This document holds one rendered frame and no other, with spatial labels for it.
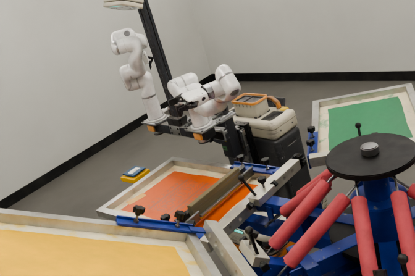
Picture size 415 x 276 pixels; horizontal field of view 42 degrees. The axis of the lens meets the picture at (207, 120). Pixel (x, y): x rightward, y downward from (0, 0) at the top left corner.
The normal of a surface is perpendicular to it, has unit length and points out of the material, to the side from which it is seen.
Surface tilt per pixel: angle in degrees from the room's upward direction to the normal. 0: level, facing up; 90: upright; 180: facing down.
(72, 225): 90
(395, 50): 90
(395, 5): 90
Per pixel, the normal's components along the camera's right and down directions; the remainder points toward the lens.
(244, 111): -0.69, 0.46
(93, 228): 0.30, 0.26
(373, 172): -0.27, -0.90
